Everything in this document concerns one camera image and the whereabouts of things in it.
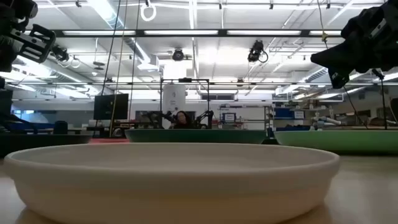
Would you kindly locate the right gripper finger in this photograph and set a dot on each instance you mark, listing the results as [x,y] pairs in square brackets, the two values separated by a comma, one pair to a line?
[339,56]
[338,79]

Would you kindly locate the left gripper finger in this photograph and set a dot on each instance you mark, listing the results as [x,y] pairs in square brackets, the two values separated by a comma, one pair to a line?
[49,39]

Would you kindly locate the light green plastic plate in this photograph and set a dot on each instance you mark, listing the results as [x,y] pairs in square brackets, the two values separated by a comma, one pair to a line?
[342,141]

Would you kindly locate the white plastic plate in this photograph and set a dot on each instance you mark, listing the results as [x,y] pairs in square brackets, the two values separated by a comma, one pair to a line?
[171,186]

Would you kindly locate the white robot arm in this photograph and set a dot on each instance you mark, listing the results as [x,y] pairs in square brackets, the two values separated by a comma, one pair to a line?
[326,120]

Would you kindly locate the small black robot arm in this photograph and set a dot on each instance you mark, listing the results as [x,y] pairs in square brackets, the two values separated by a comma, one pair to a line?
[158,118]
[205,116]

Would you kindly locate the black tripod stand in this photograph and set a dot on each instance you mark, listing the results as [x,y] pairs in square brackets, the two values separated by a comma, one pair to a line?
[383,99]

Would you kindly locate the blue storage bins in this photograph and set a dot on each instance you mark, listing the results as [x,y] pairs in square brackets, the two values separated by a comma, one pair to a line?
[283,113]

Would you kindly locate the black round bin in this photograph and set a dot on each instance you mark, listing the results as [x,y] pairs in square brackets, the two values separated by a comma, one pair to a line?
[60,127]

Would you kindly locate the black monitor screen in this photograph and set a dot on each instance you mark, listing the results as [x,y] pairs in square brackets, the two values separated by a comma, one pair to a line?
[110,106]

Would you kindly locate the blue framed sign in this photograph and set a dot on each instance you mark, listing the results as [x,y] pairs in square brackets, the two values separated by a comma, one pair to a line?
[229,117]

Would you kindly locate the red floor mat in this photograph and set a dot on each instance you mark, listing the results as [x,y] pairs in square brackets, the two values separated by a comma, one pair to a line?
[109,141]

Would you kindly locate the LED light bar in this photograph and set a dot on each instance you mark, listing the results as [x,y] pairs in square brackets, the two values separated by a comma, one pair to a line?
[180,32]

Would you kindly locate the white cylindrical tank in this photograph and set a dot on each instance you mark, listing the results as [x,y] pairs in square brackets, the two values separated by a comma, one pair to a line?
[174,98]

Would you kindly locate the dark green plastic plate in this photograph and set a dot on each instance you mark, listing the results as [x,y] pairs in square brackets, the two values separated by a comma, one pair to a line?
[196,137]

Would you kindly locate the person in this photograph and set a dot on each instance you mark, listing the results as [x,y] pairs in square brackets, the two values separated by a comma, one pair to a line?
[182,120]

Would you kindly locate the black hanging camera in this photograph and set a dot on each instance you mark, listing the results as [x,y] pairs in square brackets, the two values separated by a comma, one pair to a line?
[255,51]
[178,55]
[59,53]

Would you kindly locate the thin black metal frame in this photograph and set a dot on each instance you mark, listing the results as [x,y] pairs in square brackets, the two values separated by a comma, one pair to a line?
[185,80]

